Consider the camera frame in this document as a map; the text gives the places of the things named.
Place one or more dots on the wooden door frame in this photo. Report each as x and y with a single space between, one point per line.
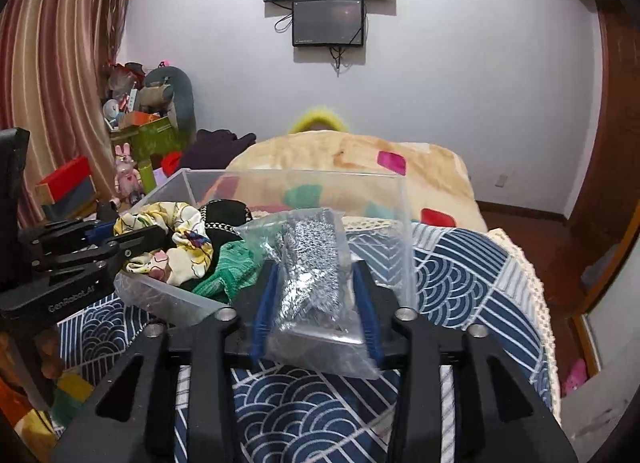
610 143

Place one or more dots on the clear plastic box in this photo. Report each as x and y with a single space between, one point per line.
325 188

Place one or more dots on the clear bag of silver scrubbers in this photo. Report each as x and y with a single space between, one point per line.
310 263

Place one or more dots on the red fluffy item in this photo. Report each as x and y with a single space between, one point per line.
172 161

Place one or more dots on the dark purple clothing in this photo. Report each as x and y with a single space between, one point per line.
215 148

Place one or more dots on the colourful checked blanket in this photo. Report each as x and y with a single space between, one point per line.
65 393

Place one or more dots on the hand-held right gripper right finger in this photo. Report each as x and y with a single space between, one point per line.
371 315

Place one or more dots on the yellow fluffy plush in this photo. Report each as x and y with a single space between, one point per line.
317 123

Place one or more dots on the small black wall monitor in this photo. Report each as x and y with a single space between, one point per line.
327 23

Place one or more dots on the pink bunny figure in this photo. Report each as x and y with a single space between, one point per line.
127 175

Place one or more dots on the beige patchwork blanket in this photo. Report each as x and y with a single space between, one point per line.
350 153

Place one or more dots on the grey green plush toy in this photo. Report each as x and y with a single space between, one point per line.
175 93

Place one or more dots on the green knitted cloth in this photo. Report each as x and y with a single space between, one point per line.
230 268

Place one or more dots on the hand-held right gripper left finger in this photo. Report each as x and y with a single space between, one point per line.
264 303

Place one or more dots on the pink slipper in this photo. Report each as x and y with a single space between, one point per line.
575 378

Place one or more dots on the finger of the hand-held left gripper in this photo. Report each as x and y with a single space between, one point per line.
100 231
137 243

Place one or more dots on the green cardboard box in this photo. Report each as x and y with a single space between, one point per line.
155 135

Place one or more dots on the striped pink curtain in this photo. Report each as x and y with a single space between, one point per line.
55 68

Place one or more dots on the blue wave pattern cloth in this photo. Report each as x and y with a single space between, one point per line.
465 283

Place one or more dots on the red and grey box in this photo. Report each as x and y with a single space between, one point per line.
67 183

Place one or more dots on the pile of small toys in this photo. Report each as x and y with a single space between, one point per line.
122 93

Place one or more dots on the floral yellow scrunchie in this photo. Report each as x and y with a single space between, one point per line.
180 223

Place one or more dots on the white wall outlet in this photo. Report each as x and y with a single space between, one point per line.
502 180

